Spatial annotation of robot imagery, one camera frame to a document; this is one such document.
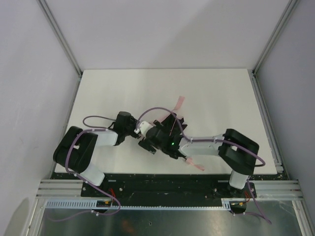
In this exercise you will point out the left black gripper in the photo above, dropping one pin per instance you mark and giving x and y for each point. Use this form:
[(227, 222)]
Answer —
[(127, 126)]

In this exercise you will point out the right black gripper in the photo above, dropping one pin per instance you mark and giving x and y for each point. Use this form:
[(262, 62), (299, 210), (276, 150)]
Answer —
[(177, 123)]

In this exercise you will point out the pink folding umbrella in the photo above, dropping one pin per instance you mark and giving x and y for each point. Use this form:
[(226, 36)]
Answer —
[(177, 107)]

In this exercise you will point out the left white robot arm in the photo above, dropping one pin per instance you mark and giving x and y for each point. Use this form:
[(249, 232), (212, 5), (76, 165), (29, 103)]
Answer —
[(75, 150)]

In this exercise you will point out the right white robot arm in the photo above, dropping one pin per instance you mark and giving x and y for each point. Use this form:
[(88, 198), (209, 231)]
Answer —
[(236, 150)]

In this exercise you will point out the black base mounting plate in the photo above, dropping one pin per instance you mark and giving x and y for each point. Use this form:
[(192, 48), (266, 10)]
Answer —
[(183, 191)]

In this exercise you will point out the aluminium frame rail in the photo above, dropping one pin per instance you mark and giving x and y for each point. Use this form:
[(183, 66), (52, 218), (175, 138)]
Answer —
[(278, 187)]

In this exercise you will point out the left aluminium frame post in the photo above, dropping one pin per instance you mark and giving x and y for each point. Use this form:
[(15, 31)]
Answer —
[(48, 14)]

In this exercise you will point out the aluminium frame post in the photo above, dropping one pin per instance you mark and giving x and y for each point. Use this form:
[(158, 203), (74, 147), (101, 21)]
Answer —
[(48, 14), (281, 24)]

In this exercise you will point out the right aluminium frame post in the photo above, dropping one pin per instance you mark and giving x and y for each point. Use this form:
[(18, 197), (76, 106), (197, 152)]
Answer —
[(281, 24)]

